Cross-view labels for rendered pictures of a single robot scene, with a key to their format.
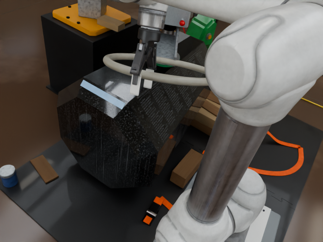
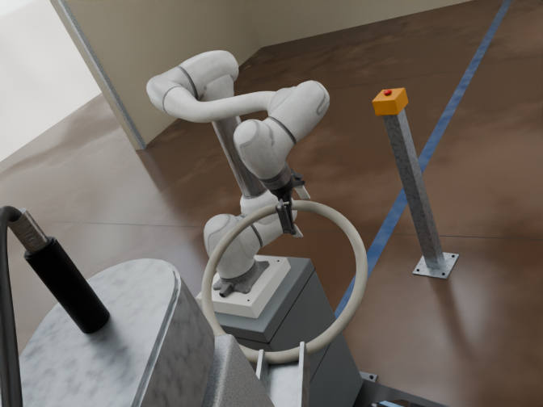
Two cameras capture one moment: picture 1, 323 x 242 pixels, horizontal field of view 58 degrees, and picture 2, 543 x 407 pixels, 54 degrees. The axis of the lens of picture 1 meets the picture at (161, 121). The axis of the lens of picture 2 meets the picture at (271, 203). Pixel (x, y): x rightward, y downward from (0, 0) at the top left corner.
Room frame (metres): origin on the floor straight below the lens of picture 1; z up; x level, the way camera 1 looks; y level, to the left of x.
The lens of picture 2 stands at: (2.14, 0.51, 2.06)
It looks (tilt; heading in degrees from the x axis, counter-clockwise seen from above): 29 degrees down; 201
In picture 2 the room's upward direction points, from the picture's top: 24 degrees counter-clockwise
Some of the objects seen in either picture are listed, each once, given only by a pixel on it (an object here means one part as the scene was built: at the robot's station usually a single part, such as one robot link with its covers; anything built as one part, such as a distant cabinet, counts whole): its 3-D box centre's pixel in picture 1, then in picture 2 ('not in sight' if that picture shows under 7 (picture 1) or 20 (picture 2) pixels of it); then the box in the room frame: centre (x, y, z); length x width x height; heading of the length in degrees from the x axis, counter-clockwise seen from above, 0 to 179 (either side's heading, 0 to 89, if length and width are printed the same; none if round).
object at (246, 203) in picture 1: (237, 198); (228, 242); (0.59, -0.30, 1.03); 0.18 x 0.16 x 0.22; 133
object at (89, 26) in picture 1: (93, 15); not in sight; (2.35, 0.74, 0.76); 0.49 x 0.49 x 0.05; 62
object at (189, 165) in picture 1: (187, 167); not in sight; (1.48, -0.27, 0.07); 0.30 x 0.12 x 0.12; 153
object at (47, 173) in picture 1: (43, 168); not in sight; (1.26, 0.79, 0.02); 0.25 x 0.10 x 0.01; 50
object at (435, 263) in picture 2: not in sight; (414, 186); (-0.25, 0.37, 0.54); 0.20 x 0.20 x 1.09; 62
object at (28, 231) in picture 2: not in sight; (58, 272); (1.71, 0.07, 1.78); 0.04 x 0.04 x 0.17
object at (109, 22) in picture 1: (111, 23); not in sight; (2.19, 0.54, 0.81); 0.20 x 0.10 x 0.05; 70
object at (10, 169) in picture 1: (8, 175); not in sight; (1.10, 0.96, 0.08); 0.10 x 0.10 x 0.13
